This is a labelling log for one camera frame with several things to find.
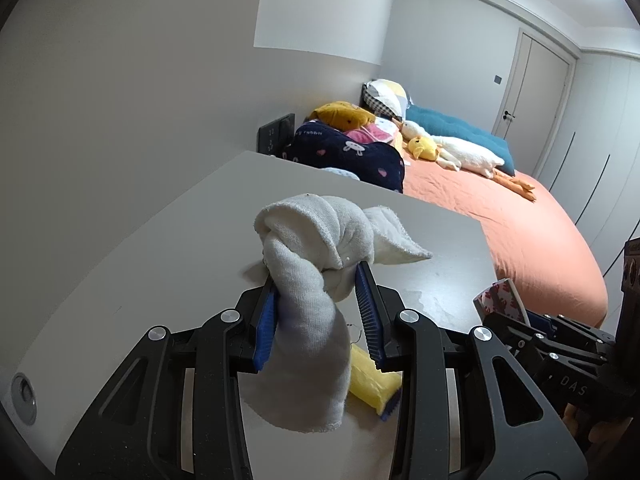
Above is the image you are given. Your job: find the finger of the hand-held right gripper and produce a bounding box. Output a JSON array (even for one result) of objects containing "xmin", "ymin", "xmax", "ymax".
[
  {"xmin": 527, "ymin": 312, "xmax": 618, "ymax": 348},
  {"xmin": 482, "ymin": 310, "xmax": 608, "ymax": 368}
]

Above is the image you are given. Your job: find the yellow plush pillow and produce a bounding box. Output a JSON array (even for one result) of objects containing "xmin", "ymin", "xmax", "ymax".
[{"xmin": 310, "ymin": 101, "xmax": 377, "ymax": 131}]

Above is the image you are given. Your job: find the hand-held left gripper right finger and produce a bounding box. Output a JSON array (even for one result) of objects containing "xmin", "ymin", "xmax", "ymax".
[{"xmin": 354, "ymin": 261, "xmax": 588, "ymax": 480}]

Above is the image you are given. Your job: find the red white printed packet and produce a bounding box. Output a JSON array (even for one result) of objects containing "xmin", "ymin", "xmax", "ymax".
[{"xmin": 472, "ymin": 277, "xmax": 532, "ymax": 328}]

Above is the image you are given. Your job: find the white goose plush toy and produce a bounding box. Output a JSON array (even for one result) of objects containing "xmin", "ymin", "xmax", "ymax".
[{"xmin": 400, "ymin": 119, "xmax": 537, "ymax": 204}]

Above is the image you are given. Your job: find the white wardrobe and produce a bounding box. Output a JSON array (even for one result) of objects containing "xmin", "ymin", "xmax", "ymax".
[{"xmin": 537, "ymin": 50, "xmax": 640, "ymax": 281}]

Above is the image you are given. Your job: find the round metal desk grommet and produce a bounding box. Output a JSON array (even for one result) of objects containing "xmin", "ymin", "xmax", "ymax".
[{"xmin": 11, "ymin": 372, "xmax": 37, "ymax": 423}]

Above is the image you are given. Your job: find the yellow sponge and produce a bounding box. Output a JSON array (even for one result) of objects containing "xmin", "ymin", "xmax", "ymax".
[{"xmin": 348, "ymin": 344, "xmax": 403, "ymax": 421}]

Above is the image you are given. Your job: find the black wall socket panel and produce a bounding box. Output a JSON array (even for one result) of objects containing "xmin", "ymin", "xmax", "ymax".
[{"xmin": 257, "ymin": 113, "xmax": 296, "ymax": 156}]

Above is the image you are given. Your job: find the white door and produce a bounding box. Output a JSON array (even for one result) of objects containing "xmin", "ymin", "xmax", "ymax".
[{"xmin": 492, "ymin": 32, "xmax": 576, "ymax": 173}]

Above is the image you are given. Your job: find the pink pillow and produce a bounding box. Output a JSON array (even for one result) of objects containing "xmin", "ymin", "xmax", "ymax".
[{"xmin": 345, "ymin": 119, "xmax": 403, "ymax": 148}]

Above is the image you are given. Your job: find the grey white towel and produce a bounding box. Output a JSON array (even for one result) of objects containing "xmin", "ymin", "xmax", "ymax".
[{"xmin": 254, "ymin": 192, "xmax": 433, "ymax": 433}]

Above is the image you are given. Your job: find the checkered pillow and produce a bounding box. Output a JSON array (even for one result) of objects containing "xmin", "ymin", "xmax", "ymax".
[{"xmin": 362, "ymin": 78, "xmax": 410, "ymax": 118}]

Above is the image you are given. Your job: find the navy printed pillow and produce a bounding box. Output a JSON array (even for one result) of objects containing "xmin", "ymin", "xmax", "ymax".
[{"xmin": 282, "ymin": 120, "xmax": 406, "ymax": 193}]

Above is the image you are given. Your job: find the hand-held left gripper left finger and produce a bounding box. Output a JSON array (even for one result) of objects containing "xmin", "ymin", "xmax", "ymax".
[{"xmin": 55, "ymin": 280, "xmax": 281, "ymax": 480}]

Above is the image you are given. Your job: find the yellow duck plush toy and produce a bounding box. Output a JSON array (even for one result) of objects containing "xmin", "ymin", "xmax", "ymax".
[{"xmin": 406, "ymin": 136, "xmax": 441, "ymax": 162}]

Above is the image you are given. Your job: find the bed with orange sheet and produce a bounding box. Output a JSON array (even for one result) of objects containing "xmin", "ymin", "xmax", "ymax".
[{"xmin": 400, "ymin": 160, "xmax": 608, "ymax": 328}]

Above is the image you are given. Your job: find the teal cushion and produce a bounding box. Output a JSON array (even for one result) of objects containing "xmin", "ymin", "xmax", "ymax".
[{"xmin": 406, "ymin": 105, "xmax": 516, "ymax": 177}]

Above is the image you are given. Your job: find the person's right hand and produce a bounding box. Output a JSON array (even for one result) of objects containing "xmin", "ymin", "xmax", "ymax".
[{"xmin": 564, "ymin": 404, "xmax": 602, "ymax": 445}]

